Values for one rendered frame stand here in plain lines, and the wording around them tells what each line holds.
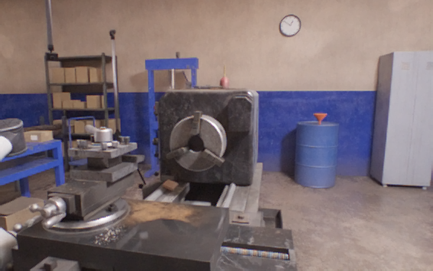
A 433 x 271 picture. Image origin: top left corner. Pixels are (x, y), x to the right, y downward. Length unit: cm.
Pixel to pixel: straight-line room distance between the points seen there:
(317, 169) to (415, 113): 147
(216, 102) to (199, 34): 357
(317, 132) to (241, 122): 276
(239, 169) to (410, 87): 342
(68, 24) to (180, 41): 224
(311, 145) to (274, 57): 156
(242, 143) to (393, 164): 340
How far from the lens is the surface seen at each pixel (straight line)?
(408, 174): 470
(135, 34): 533
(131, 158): 105
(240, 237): 91
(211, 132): 121
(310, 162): 412
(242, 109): 134
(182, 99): 145
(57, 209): 87
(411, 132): 459
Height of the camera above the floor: 132
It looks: 9 degrees down
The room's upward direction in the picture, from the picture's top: straight up
